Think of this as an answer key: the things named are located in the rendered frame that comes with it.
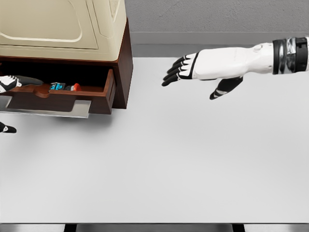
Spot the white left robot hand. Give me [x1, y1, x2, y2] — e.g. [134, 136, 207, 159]
[0, 74, 44, 134]

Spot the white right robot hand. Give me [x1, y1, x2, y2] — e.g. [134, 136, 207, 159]
[161, 47, 251, 101]

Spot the brown wooden cabinet drawer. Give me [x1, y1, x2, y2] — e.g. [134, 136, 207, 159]
[0, 69, 117, 119]

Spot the cream cabinet top panel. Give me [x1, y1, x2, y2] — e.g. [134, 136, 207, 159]
[0, 0, 128, 62]

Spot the brown wooden cabinet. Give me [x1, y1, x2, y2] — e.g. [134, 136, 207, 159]
[0, 16, 134, 111]

